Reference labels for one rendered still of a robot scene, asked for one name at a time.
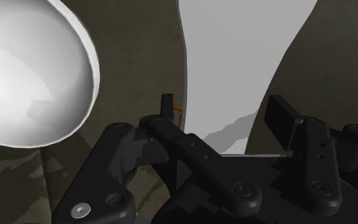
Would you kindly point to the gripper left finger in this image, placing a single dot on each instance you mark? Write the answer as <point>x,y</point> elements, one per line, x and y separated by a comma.
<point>197,155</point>

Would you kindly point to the small orange object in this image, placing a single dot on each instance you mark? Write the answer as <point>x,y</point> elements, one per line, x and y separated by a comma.
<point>178,109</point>

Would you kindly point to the white bowl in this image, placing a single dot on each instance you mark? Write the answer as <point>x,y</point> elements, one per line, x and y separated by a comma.
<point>33,71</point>

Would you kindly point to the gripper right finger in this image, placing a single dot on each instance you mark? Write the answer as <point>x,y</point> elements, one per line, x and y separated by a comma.
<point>319,167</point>

